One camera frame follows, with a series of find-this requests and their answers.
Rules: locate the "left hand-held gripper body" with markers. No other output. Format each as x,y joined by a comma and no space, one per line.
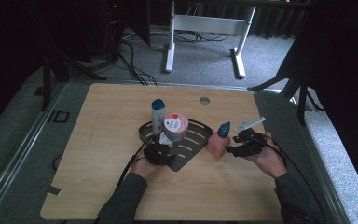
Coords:
158,154

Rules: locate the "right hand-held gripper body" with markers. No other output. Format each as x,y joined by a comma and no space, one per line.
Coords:
253,143

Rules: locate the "pink bottle with blue pump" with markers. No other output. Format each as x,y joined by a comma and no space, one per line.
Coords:
218,144

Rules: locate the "pink jar with white lid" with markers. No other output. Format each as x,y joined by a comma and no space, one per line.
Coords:
176,126

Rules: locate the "black corner shelf tray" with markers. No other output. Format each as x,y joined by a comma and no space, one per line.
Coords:
192,140

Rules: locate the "white bottle with blue cap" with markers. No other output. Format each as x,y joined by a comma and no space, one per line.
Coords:
158,116

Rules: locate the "person's left hand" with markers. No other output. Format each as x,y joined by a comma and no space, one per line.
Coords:
144,169

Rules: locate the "person's right hand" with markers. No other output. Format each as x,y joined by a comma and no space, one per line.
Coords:
272,161

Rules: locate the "grey table grommet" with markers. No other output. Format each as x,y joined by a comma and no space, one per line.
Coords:
204,100

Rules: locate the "black metal stand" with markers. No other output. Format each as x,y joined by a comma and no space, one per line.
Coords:
301,102
47,81

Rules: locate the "grey tape piece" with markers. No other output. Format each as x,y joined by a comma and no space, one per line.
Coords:
51,189

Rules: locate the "dark pleated curtain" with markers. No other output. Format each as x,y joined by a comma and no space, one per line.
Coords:
276,21

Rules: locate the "dark computer tower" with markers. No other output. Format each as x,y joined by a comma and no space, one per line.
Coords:
105,28

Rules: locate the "metal floor rail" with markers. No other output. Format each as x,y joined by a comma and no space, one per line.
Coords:
323,161
21,146

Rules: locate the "white desk frame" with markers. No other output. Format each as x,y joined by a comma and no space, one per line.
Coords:
208,24

